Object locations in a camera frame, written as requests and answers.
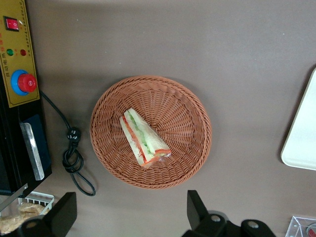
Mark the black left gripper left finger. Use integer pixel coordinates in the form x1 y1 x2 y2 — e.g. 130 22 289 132
18 192 78 237

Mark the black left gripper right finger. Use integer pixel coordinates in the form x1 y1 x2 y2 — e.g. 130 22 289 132
182 190 230 237

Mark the triangular sandwich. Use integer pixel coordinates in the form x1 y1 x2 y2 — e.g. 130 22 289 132
119 108 172 170

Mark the brown round wicker basket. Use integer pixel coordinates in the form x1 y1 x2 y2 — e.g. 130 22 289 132
89 75 213 190

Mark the beige rectangular plastic tray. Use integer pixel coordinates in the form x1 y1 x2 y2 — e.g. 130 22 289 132
280 64 316 171

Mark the clear bagged rice cracker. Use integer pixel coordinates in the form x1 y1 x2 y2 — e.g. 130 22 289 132
17 202 50 216
0 215 28 235

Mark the clear acrylic bottle rack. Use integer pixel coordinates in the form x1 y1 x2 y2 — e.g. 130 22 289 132
286 215 316 237

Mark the black sealing machine yellow panel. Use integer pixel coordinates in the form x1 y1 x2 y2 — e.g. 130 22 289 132
0 0 53 197

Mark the white wire snack rack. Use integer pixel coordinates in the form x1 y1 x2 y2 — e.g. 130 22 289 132
0 183 55 224

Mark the black power cable with plug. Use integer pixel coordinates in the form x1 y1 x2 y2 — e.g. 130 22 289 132
40 90 97 197

